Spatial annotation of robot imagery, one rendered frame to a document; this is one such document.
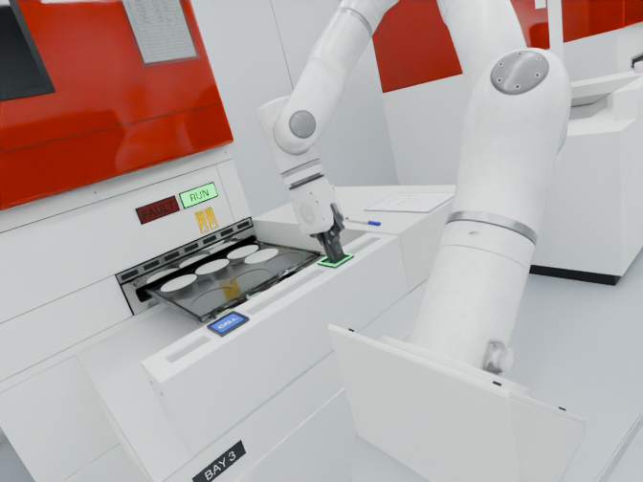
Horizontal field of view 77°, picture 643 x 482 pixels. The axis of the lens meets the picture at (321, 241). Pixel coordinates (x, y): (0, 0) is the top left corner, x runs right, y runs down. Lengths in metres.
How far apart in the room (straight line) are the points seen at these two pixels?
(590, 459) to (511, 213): 0.30
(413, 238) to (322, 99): 0.39
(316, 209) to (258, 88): 2.51
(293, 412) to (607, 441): 0.47
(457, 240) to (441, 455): 0.25
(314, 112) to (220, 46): 2.47
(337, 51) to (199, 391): 0.64
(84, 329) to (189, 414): 0.63
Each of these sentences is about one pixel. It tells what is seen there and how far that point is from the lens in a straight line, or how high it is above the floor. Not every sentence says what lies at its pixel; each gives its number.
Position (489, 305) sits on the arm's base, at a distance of 0.53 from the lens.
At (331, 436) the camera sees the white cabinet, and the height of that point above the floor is 0.66.
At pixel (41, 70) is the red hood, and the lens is 1.18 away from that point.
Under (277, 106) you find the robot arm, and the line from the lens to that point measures 0.79.
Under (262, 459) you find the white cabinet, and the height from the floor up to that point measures 0.73.
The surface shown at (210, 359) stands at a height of 0.95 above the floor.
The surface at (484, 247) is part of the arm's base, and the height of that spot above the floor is 1.06.
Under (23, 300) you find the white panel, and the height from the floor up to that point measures 1.00.
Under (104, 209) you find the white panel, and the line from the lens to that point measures 1.22.
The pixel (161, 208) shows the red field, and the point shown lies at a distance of 1.26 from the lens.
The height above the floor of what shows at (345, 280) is 0.94.
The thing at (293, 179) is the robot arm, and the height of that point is 1.15.
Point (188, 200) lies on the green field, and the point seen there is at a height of 1.10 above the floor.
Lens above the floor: 1.27
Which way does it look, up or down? 18 degrees down
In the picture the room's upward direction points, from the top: 15 degrees counter-clockwise
